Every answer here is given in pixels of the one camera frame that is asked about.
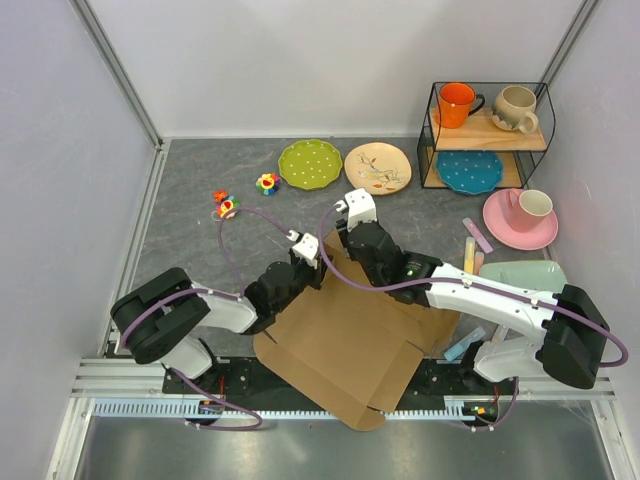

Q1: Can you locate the pink saucer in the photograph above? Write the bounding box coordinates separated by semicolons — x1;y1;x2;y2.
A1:
483;189;559;251

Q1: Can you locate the brown cardboard box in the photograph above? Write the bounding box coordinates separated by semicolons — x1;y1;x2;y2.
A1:
253;233;460;431

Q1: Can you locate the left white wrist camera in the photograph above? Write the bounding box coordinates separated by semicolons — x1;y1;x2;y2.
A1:
286;230;320;269

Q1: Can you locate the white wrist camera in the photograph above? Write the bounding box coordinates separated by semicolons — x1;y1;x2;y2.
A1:
286;230;320;269
334;188;378;232

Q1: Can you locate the yellow marker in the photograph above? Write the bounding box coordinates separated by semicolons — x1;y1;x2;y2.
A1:
463;237;476;274

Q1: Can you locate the purple marker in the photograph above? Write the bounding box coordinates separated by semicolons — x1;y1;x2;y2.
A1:
462;217;494;254

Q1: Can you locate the flower plush keychain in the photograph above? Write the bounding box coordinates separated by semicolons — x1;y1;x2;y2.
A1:
211;196;240;222

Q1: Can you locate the small orange flower toy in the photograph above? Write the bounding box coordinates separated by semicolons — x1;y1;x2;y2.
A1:
212;190;229;204

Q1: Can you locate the blue marker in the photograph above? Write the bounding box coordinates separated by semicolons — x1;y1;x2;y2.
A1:
443;326;486;362

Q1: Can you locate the green polka dot plate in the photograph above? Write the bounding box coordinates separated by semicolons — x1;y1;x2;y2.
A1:
278;139;343;190

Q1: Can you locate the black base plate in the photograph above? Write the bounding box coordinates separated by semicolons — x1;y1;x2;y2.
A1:
162;355;521;412

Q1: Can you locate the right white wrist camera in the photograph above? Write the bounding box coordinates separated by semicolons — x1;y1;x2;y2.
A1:
334;188;378;232

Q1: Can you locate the rainbow flower plush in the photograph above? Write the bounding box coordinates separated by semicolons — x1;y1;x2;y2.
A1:
255;173;281;196

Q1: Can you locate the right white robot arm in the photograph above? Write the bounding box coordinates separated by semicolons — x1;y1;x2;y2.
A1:
336;219;610;394

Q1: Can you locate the blue polka dot plate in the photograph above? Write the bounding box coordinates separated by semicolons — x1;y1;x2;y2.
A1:
435;151;504;195

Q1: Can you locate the orange mug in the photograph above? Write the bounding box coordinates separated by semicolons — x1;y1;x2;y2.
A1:
436;82;486;129

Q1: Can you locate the pink cup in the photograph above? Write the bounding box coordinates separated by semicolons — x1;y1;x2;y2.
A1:
506;189;553;233

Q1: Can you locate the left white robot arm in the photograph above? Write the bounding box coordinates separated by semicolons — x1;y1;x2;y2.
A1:
110;254;327;393

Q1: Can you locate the beige ceramic mug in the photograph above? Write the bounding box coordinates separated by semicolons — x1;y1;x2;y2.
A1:
491;85;539;134

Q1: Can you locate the black wire shelf rack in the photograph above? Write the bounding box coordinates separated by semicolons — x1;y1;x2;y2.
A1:
417;82;556;189

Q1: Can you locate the cream plate with branch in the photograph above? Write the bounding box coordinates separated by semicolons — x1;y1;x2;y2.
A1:
344;142;412;196

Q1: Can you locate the mint green square plate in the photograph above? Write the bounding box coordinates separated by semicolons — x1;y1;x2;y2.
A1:
479;260;568;293

